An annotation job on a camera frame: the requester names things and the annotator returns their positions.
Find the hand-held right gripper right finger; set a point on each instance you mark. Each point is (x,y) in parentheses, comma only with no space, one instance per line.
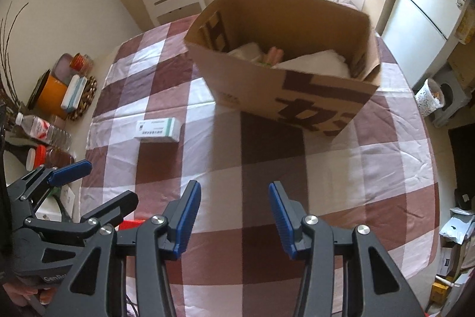
(282,220)

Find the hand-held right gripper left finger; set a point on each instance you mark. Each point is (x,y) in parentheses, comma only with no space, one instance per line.
(187,216)

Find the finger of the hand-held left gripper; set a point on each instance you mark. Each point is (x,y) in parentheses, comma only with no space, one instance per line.
(70,171)
(115,207)

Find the red box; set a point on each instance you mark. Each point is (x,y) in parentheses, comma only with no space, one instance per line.
(130,225)

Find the brown cardboard box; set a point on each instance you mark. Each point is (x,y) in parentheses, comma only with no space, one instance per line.
(315,98)

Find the white plastic packet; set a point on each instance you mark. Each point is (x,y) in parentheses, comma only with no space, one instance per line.
(315,62)

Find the pink tubes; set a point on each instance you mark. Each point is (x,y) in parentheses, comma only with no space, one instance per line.
(274,55)

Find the orange container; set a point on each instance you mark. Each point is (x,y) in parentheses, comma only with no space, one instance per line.
(50,98)

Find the pink container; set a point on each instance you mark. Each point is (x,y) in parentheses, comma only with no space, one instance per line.
(63,68)

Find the person's left hand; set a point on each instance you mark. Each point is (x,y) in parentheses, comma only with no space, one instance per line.
(18,293)

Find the white drawing card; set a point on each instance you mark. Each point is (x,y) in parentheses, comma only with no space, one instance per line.
(68,200)

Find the red lid jar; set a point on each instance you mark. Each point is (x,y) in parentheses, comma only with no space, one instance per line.
(39,157)

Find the clear plastic water bottle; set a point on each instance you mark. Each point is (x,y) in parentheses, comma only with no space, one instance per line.
(37,127)

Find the brown white checkered tablecloth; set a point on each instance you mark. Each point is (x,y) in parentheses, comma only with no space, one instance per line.
(267,153)

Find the brown woven trivet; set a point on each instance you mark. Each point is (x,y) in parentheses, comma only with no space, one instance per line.
(87,98)

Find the teal white flat box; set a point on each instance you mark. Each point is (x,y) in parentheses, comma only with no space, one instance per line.
(81,92)

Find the white blue case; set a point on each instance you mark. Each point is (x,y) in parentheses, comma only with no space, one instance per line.
(69,90)

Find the white green small box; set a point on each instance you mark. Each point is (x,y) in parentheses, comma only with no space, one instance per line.
(157,129)

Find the dark dried branches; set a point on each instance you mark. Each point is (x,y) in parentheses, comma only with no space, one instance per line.
(7,72)

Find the yellow small box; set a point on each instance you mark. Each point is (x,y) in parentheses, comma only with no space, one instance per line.
(439,293)

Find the white mailing bag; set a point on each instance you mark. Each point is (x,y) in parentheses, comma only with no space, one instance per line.
(456,229)

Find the white patterned wastebasket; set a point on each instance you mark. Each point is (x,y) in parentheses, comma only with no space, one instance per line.
(426,101)

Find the grey plastic stool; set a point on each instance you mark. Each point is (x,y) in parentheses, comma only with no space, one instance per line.
(452,98)

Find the brown floor carton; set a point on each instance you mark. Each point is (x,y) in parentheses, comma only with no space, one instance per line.
(462,68)

